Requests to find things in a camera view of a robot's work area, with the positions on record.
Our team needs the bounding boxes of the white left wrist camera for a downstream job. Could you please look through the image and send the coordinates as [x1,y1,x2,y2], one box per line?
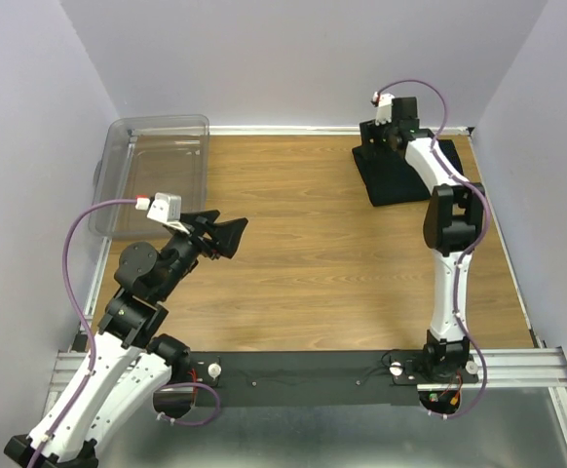
[134,192,189,234]

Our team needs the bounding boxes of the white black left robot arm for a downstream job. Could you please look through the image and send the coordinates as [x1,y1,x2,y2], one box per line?
[4,210,248,467]

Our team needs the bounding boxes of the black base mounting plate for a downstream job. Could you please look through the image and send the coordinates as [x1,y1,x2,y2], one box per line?
[191,350,455,408]

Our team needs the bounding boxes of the black t shirt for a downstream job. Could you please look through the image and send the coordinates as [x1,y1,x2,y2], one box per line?
[351,137,468,209]

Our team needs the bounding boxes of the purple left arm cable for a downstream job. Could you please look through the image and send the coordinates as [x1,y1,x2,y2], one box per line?
[24,196,221,468]

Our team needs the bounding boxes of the clear plastic storage bin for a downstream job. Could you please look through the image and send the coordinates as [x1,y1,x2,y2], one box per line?
[94,114,209,213]

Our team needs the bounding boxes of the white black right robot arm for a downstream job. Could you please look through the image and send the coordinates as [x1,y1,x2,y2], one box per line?
[352,94,484,379]

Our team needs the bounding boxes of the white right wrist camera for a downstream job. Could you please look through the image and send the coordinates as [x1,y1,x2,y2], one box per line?
[371,92,395,126]

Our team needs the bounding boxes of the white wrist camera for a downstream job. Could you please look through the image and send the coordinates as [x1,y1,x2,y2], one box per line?
[134,192,189,234]
[371,92,395,126]

